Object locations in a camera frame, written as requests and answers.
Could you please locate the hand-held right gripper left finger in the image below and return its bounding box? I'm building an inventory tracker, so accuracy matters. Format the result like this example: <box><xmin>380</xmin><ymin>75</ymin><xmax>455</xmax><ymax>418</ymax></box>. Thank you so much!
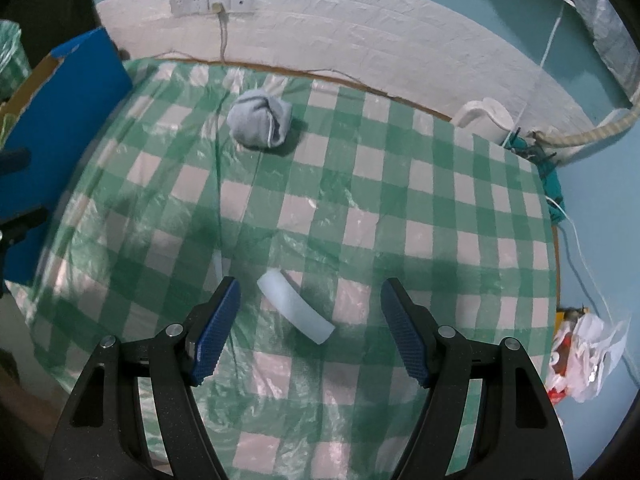
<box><xmin>45</xmin><ymin>276</ymin><xmax>242</xmax><ymax>480</ymax></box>

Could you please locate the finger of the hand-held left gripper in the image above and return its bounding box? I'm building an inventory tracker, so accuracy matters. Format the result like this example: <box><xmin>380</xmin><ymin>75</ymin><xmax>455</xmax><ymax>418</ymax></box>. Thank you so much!
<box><xmin>0</xmin><ymin>149</ymin><xmax>31</xmax><ymax>175</ymax></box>
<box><xmin>0</xmin><ymin>207</ymin><xmax>49</xmax><ymax>261</ymax></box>

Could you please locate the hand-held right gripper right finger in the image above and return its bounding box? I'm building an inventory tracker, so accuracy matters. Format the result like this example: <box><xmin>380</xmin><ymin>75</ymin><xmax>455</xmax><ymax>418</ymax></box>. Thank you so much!
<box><xmin>381</xmin><ymin>277</ymin><xmax>573</xmax><ymax>480</ymax></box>

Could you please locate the blue cardboard box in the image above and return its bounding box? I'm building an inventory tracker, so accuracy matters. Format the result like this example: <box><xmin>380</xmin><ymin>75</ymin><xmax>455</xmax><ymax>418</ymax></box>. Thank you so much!
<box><xmin>0</xmin><ymin>27</ymin><xmax>133</xmax><ymax>286</ymax></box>

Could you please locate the white foam piece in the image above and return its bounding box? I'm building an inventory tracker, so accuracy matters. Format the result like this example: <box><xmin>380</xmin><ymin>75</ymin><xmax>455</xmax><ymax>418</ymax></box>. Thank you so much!
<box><xmin>256</xmin><ymin>269</ymin><xmax>336</xmax><ymax>346</ymax></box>

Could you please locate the green checked plastic bag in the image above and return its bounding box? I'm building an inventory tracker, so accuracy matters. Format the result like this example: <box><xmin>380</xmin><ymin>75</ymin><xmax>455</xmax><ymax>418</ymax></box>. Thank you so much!
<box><xmin>0</xmin><ymin>20</ymin><xmax>28</xmax><ymax>101</ymax></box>

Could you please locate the green checked tablecloth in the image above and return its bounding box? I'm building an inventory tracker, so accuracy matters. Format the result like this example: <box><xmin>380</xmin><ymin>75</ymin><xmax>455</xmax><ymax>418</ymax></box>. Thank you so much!
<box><xmin>20</xmin><ymin>57</ymin><xmax>558</xmax><ymax>480</ymax></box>

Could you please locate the teal basket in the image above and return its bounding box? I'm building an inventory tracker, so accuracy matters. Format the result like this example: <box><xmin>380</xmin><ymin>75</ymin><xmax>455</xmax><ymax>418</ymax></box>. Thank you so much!
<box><xmin>505</xmin><ymin>135</ymin><xmax>566</xmax><ymax>223</ymax></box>

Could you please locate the grey rolled sock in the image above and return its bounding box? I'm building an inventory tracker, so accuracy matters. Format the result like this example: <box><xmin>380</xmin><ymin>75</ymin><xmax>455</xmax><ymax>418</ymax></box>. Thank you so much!
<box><xmin>226</xmin><ymin>89</ymin><xmax>293</xmax><ymax>150</ymax></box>

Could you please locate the white kettle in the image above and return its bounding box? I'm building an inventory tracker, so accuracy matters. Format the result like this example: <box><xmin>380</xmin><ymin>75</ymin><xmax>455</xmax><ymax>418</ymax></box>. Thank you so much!
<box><xmin>451</xmin><ymin>98</ymin><xmax>516</xmax><ymax>145</ymax></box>

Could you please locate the silver foil sheet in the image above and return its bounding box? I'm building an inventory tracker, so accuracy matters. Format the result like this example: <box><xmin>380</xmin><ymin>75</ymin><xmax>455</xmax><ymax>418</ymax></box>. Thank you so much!
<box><xmin>510</xmin><ymin>0</ymin><xmax>640</xmax><ymax>106</ymax></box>

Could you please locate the white power cable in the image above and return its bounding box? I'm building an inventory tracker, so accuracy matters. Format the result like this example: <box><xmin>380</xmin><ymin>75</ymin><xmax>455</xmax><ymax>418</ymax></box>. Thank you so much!
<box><xmin>547</xmin><ymin>197</ymin><xmax>617</xmax><ymax>323</ymax></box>

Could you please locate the white wall socket panel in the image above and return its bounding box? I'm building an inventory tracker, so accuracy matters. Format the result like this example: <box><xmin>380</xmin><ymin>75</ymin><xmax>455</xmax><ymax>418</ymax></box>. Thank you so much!
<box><xmin>170</xmin><ymin>0</ymin><xmax>254</xmax><ymax>16</ymax></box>

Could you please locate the grey plug cable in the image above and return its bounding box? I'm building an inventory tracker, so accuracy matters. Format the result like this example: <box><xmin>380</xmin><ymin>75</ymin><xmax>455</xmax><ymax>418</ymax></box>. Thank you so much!
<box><xmin>211</xmin><ymin>3</ymin><xmax>230</xmax><ymax>62</ymax></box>

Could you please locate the striped hose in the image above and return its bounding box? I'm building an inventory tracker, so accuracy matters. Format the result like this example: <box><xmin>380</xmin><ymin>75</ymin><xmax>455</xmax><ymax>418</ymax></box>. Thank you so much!
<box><xmin>535</xmin><ymin>105</ymin><xmax>640</xmax><ymax>148</ymax></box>

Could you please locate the white hanging cord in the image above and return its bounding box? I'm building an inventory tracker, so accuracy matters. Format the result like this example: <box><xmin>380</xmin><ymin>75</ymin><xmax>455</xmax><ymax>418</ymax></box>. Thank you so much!
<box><xmin>507</xmin><ymin>4</ymin><xmax>566</xmax><ymax>143</ymax></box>

